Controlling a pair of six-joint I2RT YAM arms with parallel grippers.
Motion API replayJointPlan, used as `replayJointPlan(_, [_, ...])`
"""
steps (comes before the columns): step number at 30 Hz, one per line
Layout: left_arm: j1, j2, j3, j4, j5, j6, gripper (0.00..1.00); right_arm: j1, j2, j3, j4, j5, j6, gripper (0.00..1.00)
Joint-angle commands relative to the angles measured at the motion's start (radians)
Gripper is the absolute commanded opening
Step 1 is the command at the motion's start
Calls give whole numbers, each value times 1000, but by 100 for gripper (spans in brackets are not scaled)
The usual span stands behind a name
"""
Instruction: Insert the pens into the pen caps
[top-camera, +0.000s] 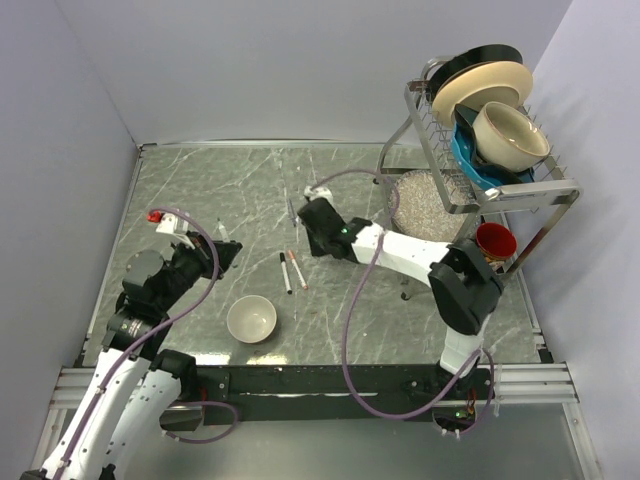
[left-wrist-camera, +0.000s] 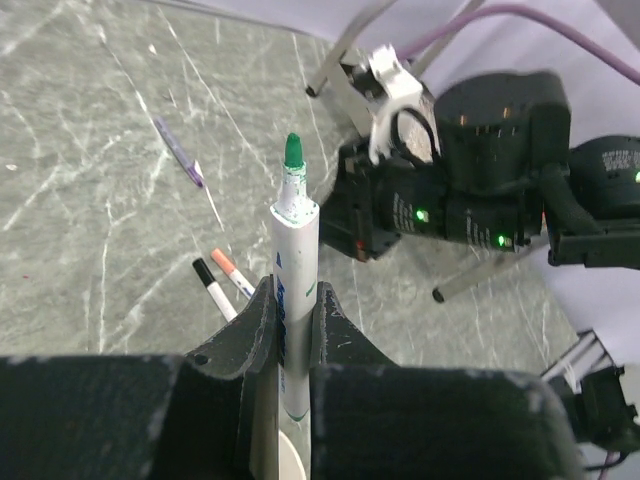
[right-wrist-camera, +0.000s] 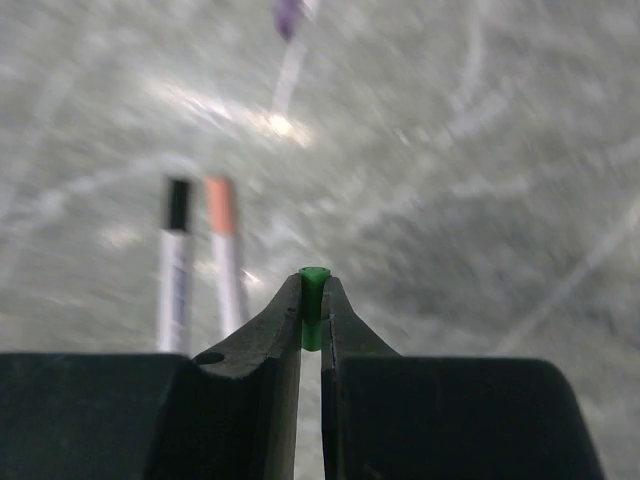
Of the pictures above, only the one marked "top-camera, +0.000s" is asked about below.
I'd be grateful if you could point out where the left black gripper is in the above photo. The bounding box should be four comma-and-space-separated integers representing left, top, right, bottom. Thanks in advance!
155, 229, 241, 310

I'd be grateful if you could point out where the white pen black tip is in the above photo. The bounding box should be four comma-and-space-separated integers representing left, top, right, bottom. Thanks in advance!
280, 258, 293, 295

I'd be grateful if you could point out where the white pen pink tip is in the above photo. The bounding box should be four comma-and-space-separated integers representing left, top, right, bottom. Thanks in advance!
290, 260, 309, 290

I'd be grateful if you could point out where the white pen green tip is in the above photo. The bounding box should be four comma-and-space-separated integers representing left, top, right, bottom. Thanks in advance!
217, 218, 231, 243

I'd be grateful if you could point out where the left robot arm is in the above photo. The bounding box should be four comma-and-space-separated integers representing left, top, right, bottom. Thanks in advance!
22, 232, 242, 479

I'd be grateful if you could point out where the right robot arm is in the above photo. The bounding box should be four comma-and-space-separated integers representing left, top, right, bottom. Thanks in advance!
298, 198, 504, 398

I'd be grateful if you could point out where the white ceramic bowl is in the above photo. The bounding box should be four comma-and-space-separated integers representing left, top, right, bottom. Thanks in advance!
226, 295, 277, 344

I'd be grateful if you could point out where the clear textured glass plate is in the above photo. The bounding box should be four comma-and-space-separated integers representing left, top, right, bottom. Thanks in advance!
394, 171, 465, 243

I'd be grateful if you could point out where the metal dish rack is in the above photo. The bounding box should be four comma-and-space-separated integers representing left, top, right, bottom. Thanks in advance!
376, 56, 582, 282

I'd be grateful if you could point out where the black base bar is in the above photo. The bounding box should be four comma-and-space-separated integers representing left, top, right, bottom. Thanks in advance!
182, 364, 495, 429

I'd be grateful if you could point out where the red cup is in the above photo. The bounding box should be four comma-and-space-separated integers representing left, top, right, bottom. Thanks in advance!
475, 222, 518, 260

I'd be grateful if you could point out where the blue dish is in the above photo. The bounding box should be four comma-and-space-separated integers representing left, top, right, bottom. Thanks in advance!
451, 104, 534, 190

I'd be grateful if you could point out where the cream bowl on rack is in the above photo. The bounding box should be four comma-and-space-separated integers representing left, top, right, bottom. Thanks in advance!
472, 102, 551, 173

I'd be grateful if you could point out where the cream plate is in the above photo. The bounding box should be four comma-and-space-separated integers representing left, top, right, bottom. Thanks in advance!
431, 61, 534, 129

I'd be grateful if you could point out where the black plate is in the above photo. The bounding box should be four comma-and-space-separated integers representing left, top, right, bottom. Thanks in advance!
428, 44, 523, 96

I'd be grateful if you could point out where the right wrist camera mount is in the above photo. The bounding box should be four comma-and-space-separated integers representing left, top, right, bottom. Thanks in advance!
303, 186, 333, 203

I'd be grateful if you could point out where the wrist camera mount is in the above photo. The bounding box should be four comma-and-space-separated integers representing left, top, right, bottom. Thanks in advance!
303, 186, 333, 203
146, 210, 189, 243

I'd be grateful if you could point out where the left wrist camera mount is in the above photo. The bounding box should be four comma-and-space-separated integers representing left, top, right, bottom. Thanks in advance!
146, 210, 189, 243

